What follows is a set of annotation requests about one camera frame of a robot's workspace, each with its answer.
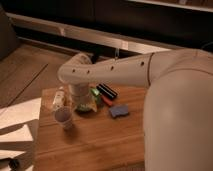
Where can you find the black rectangular box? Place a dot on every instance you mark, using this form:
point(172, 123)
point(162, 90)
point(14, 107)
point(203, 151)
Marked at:
point(107, 92)

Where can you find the metal rail shelf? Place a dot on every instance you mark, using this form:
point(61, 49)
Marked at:
point(88, 35)

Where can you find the white paper cup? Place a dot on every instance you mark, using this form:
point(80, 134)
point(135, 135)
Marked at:
point(63, 117)

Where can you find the small green object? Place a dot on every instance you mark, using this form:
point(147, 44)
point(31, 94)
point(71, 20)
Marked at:
point(95, 92)

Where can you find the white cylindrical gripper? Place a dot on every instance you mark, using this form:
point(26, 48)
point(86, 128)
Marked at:
point(80, 94)

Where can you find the clear plastic bottle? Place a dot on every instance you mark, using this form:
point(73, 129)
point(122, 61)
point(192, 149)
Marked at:
point(59, 99)

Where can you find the green ceramic bowl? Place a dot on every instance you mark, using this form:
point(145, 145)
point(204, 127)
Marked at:
point(91, 106)

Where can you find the blue sponge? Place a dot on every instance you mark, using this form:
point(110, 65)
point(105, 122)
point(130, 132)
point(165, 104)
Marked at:
point(118, 110)

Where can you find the red marker pen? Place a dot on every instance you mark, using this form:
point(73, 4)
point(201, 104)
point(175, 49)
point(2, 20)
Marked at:
point(106, 100)

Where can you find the white paper sheets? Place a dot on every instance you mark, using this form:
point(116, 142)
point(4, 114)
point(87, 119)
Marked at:
point(18, 132)

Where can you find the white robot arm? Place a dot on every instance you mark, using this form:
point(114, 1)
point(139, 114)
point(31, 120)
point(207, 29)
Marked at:
point(178, 107)

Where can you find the wooden table board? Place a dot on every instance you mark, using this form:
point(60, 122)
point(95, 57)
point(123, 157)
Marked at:
point(96, 142)

